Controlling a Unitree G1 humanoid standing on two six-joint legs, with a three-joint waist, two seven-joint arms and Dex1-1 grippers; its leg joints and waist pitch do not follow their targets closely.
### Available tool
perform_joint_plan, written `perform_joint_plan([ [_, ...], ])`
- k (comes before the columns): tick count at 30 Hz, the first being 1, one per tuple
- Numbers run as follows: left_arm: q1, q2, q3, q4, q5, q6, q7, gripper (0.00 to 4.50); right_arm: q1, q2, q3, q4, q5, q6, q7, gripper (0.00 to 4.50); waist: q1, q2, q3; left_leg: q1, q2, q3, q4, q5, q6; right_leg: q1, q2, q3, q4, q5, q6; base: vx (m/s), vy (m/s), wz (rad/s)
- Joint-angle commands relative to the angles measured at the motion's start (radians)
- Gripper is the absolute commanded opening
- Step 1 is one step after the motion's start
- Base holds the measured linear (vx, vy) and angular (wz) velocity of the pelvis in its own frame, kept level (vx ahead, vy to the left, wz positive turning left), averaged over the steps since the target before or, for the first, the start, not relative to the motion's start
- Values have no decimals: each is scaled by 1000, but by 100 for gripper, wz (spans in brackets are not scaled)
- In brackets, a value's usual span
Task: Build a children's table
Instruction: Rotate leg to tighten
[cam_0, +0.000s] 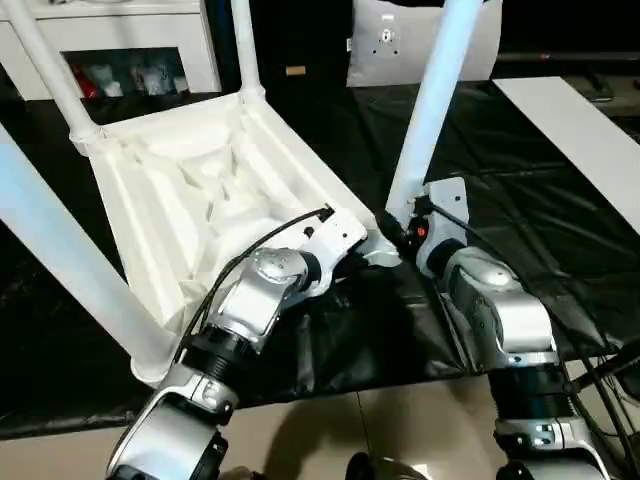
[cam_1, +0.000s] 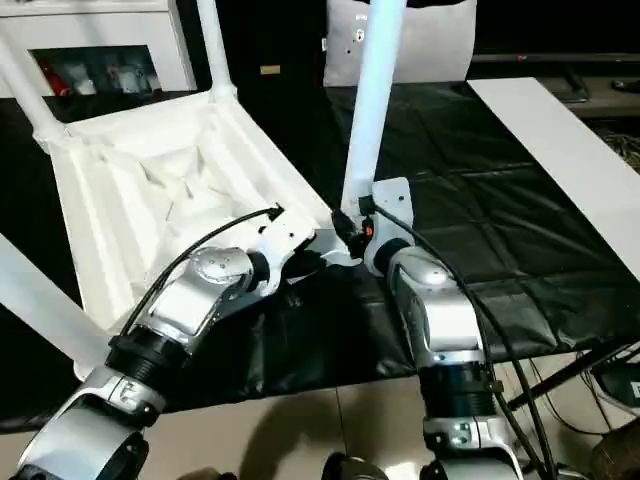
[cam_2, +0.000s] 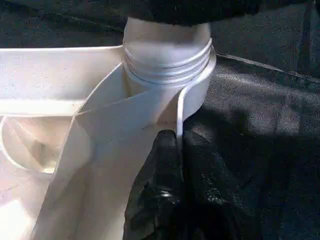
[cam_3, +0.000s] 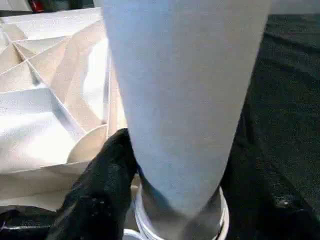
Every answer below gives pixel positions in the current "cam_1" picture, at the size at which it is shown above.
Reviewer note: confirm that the white plastic table top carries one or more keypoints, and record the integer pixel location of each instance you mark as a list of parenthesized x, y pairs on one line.
[(125, 165)]

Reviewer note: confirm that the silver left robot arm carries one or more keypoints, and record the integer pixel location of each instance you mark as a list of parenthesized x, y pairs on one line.
[(175, 305)]

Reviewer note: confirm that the black mat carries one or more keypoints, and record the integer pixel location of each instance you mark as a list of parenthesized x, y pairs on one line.
[(500, 225)]

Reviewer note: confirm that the small beige label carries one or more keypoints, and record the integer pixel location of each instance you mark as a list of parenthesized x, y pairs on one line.
[(270, 69)]

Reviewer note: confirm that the dark blue cabinet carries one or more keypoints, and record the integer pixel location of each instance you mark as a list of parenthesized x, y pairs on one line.
[(280, 40)]

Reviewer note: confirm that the grey cushion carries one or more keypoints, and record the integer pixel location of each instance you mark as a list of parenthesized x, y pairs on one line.
[(435, 50)]

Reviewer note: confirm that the white board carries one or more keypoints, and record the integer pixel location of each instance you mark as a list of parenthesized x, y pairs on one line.
[(565, 140)]

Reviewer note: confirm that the black stand leg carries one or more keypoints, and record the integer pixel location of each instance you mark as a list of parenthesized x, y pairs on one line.
[(575, 372)]

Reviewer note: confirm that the black bar red light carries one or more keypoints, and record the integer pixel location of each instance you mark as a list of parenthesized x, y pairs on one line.
[(560, 57)]

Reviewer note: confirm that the white cabinet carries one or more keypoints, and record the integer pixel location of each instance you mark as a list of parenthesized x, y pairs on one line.
[(100, 30)]

